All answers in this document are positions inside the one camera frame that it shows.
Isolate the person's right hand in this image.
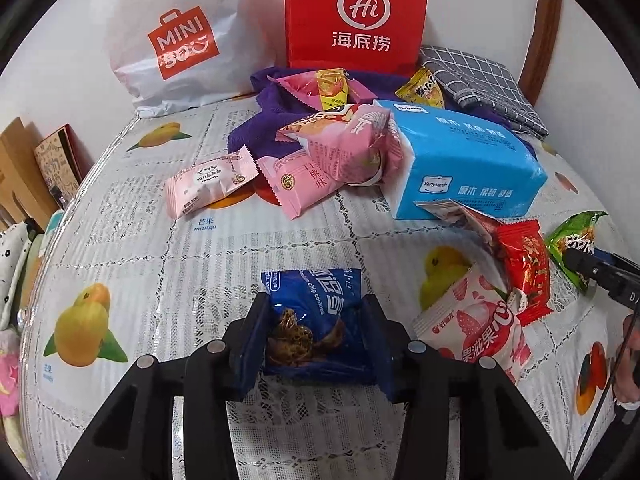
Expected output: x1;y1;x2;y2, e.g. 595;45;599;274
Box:
613;314;640;404

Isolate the green triangular snack packet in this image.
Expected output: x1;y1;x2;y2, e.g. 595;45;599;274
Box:
546;210;608;294

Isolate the blue tissue pack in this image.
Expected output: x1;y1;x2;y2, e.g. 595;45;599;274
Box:
375;100;547;220

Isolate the white Miniso plastic bag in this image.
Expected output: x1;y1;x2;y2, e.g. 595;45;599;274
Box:
94;0;274;118

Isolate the white fruit print tablecloth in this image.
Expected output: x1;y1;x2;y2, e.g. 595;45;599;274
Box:
21;99;487;479

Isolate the pink peach flavour packet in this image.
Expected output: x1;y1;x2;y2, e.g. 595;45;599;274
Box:
256;148;343;220

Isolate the pink yellow chip bag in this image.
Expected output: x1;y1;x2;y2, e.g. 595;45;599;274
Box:
269;68;376;112

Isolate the white red sausage packet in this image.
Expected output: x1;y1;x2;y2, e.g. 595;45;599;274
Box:
414;200;503;258

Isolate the white strawberry candy bag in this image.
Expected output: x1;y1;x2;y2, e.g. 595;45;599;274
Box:
412;266;530;382

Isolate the yellow triangular snack packet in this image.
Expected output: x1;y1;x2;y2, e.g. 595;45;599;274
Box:
395;66;445;108

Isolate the large pink snack bag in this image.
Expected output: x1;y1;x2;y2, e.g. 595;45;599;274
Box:
276;104;404;186

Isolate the white dotted pillow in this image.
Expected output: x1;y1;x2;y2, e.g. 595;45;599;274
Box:
0;221;42;332

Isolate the red Haidilao paper bag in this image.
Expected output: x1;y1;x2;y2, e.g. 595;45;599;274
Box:
285;0;427;75

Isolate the grey checked folded cloth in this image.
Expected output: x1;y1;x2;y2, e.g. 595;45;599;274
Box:
419;44;549;140

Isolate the black cable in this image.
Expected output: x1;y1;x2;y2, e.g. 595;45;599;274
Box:
569;303;640;470

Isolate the dark blue snack packet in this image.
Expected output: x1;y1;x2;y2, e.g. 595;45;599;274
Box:
262;268;394;390

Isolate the red snack packet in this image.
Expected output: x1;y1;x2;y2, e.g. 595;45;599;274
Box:
496;220;551;326

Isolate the purple towel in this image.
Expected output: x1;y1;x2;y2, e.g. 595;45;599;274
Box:
227;66;536;159

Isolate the light pink snack packet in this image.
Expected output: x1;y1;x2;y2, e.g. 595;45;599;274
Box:
164;145;258;219

